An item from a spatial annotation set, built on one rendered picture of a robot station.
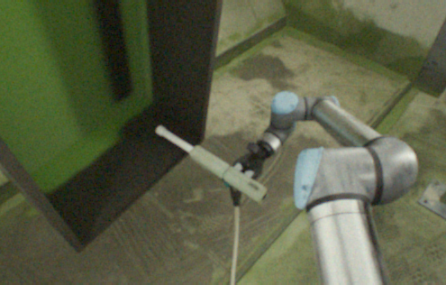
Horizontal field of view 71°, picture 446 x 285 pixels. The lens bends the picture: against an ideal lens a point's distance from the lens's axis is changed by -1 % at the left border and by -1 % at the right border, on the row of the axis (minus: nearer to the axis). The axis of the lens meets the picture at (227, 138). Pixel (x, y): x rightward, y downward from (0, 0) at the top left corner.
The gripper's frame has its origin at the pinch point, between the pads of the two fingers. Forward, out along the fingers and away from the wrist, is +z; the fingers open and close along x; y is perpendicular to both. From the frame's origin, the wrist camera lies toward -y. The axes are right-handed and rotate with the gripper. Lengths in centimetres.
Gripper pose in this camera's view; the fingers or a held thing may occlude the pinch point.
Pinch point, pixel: (232, 183)
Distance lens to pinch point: 111.0
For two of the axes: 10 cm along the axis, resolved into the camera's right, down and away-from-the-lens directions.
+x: -8.0, -4.6, 3.8
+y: 0.3, 6.1, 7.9
